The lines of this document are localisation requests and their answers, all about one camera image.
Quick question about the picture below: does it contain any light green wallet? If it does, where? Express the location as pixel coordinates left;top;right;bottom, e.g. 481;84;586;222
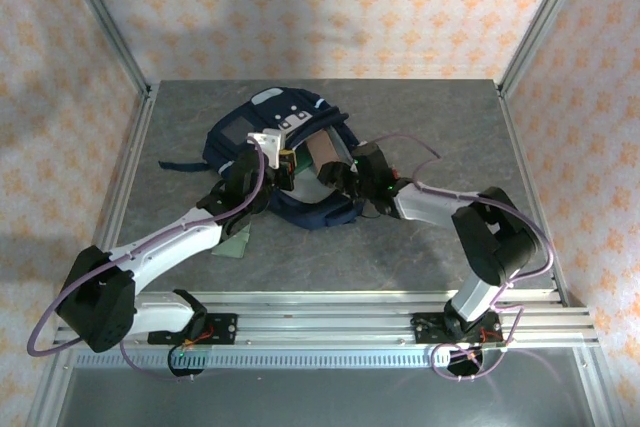
209;225;254;259

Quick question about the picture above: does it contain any slotted grey cable duct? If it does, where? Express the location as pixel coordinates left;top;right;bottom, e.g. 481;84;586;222
64;349;589;372

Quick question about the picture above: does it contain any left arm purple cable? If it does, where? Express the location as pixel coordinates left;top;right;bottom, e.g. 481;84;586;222
27;139;266;384

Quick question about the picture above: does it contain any navy blue backpack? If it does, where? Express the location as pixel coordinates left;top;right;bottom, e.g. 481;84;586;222
158;87;362;232

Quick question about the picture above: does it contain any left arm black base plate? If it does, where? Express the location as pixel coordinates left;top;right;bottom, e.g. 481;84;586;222
147;313;239;347

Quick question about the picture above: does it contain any right gripper thin black cable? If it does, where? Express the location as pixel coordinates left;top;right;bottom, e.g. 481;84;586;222
358;199;382;222

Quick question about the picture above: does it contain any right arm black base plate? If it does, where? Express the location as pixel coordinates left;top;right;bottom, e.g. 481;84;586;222
412;311;503;348

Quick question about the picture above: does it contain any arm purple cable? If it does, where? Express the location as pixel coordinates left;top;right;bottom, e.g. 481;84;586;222
27;139;266;384
367;132;556;384

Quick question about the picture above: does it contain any aluminium frame post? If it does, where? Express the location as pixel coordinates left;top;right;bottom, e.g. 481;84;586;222
497;0;597;98
53;0;154;98

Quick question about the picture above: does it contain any grey metal panel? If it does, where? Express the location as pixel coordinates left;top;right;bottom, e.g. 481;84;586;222
47;366;609;427

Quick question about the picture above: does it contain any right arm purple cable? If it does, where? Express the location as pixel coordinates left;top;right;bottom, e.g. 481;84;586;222
367;132;556;384

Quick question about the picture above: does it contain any aluminium mounting rail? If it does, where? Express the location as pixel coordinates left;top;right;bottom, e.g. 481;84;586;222
52;290;600;350

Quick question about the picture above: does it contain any aluminium table side rail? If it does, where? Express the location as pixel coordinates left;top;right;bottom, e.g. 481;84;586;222
494;81;572;308
82;86;162;308

